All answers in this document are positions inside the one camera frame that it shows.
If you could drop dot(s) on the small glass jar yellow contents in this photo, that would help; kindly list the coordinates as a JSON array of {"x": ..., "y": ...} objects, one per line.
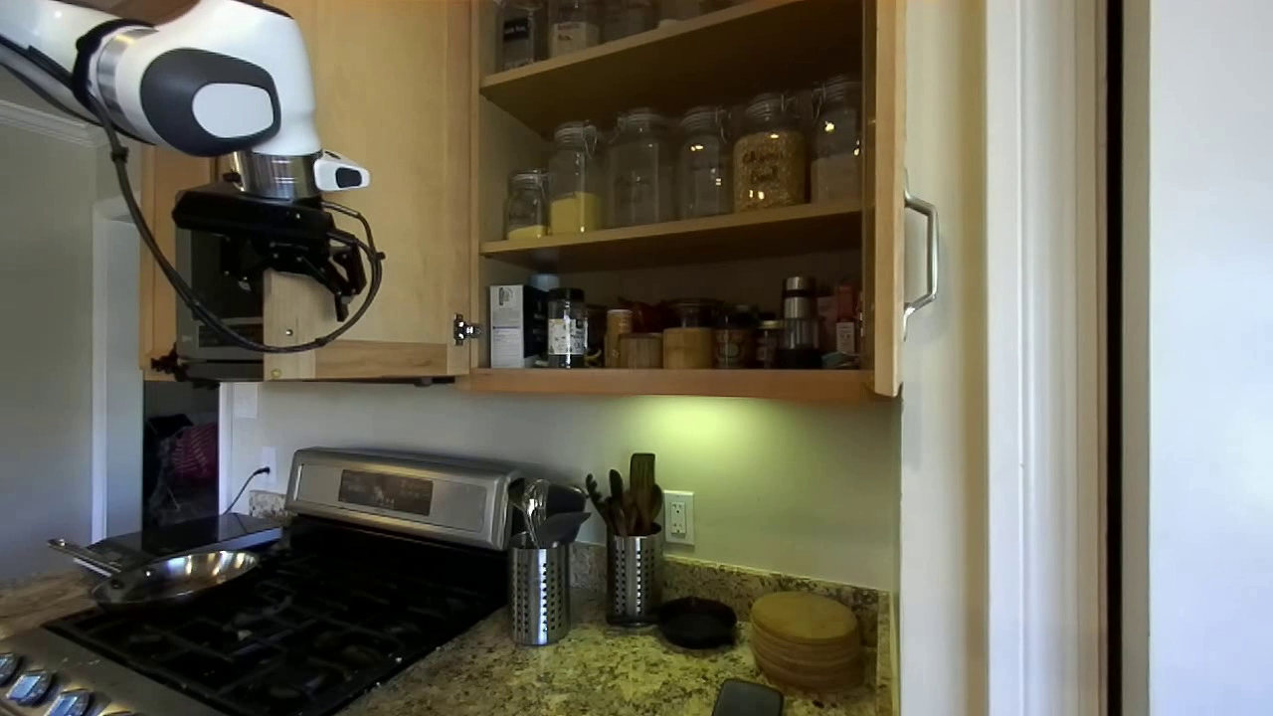
[{"x": 528, "y": 207}]

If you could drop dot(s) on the glass jar pale contents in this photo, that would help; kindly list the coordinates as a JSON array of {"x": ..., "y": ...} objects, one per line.
[{"x": 837, "y": 151}]

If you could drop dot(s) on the clear glass storage jar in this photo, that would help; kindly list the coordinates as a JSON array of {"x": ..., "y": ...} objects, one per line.
[
  {"x": 637, "y": 166},
  {"x": 704, "y": 166}
]

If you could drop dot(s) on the dark cooking utensil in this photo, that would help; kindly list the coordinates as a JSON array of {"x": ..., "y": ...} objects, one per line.
[{"x": 605, "y": 505}]

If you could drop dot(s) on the wooden spatula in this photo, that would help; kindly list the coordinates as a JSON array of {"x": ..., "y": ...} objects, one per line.
[{"x": 646, "y": 489}]

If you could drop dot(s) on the small dark spice jar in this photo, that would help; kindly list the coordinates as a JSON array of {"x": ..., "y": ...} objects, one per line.
[
  {"x": 735, "y": 342},
  {"x": 768, "y": 342}
]

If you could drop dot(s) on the tall dark sauce bottle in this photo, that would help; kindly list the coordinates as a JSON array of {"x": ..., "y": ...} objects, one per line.
[{"x": 797, "y": 324}]

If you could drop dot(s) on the steel frying pan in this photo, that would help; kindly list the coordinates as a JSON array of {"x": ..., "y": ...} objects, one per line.
[{"x": 173, "y": 573}]

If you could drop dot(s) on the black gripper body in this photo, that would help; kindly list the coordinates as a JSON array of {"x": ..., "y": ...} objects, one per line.
[{"x": 254, "y": 235}]

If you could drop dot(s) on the white wall outlet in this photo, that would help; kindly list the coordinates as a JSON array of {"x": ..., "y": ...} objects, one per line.
[{"x": 678, "y": 519}]

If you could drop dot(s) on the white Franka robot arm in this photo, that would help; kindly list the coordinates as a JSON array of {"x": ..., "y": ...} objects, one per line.
[{"x": 226, "y": 80}]

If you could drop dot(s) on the wooden cabinet door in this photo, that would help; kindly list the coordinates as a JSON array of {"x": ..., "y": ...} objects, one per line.
[
  {"x": 883, "y": 199},
  {"x": 398, "y": 199}
]

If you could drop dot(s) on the black flat spatula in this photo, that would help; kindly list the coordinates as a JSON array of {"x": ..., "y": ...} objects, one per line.
[{"x": 745, "y": 703}]

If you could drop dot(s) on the small black dish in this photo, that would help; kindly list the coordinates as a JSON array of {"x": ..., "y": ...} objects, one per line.
[{"x": 699, "y": 622}]

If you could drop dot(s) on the round wooden container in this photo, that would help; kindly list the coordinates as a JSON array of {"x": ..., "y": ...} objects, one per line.
[
  {"x": 646, "y": 350},
  {"x": 690, "y": 346}
]

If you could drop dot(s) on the cork coaster stack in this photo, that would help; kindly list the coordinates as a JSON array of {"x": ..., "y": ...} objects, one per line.
[{"x": 805, "y": 643}]

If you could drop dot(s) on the white paper card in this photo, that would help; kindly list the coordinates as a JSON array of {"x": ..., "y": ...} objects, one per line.
[{"x": 508, "y": 324}]

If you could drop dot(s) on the perforated steel utensil holder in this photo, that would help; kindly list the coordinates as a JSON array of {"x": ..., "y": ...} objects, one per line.
[
  {"x": 539, "y": 600},
  {"x": 635, "y": 577}
]

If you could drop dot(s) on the wooden wall cabinet with shelves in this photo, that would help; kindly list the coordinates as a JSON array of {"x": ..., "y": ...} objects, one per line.
[{"x": 743, "y": 382}]

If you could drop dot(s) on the gold spice can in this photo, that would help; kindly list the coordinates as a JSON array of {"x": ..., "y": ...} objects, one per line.
[{"x": 617, "y": 338}]

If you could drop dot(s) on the white door frame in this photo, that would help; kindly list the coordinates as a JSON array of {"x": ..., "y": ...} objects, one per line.
[{"x": 1049, "y": 401}]

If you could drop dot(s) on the red spice jar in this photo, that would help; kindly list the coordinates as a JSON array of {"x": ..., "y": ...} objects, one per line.
[{"x": 840, "y": 330}]

